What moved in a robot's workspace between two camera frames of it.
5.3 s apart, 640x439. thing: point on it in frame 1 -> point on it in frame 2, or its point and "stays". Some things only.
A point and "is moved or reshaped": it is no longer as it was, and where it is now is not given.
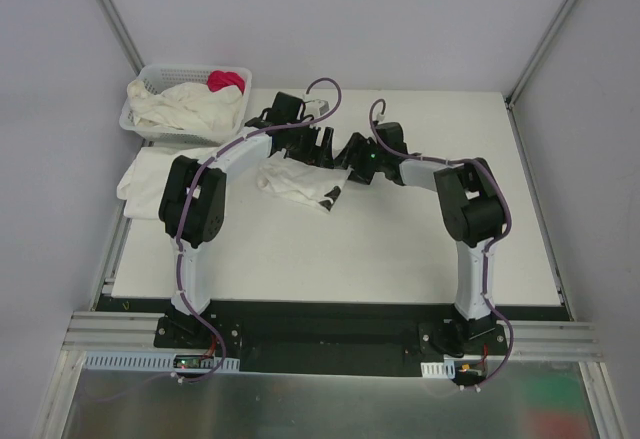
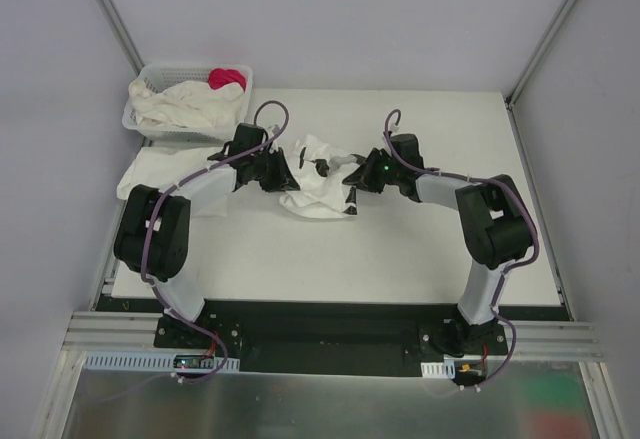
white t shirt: (297, 182) is moved or reshaped
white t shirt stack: (143, 183) stays
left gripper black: (310, 145) -> (275, 171)
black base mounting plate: (325, 338) stays
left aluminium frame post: (107, 9) stays
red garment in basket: (219, 79) stays
